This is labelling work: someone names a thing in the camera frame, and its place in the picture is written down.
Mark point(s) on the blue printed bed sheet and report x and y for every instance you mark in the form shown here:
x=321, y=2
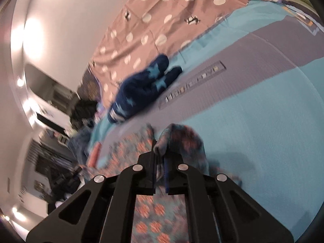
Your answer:
x=253, y=106

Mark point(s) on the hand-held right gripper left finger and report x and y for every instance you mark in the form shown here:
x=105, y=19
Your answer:
x=153, y=177

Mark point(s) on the black clothes pile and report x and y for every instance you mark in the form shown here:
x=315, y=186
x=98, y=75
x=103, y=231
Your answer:
x=83, y=111

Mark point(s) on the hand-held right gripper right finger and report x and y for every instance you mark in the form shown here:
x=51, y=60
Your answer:
x=166, y=179

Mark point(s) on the dark blue blanket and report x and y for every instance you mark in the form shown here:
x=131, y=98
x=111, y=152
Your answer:
x=78, y=144

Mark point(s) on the pink folded cloth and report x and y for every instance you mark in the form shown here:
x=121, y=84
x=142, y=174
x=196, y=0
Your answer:
x=94, y=157

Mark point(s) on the pink polka dot sheet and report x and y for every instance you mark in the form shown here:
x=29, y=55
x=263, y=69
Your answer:
x=164, y=17

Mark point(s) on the teal floral garment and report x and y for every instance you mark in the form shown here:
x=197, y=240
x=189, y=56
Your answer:
x=182, y=141

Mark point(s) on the purple printed mattress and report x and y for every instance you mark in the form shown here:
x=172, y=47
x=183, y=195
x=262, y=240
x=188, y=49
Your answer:
x=88, y=86

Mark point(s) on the navy star plush blanket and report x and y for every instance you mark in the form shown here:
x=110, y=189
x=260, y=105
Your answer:
x=141, y=86

